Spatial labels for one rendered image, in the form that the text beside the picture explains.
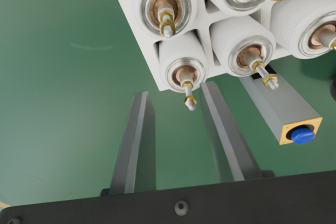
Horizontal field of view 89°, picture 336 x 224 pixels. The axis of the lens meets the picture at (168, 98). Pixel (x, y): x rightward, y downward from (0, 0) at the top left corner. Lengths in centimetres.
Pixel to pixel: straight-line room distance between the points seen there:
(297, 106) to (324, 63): 42
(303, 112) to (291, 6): 20
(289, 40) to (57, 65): 64
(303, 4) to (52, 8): 57
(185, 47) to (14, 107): 77
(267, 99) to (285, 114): 5
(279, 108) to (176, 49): 26
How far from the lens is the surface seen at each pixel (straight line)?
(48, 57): 69
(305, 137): 44
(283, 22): 40
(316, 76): 87
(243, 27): 34
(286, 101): 46
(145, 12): 28
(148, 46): 37
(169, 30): 19
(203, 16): 36
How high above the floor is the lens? 52
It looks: 49 degrees down
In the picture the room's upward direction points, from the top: 176 degrees clockwise
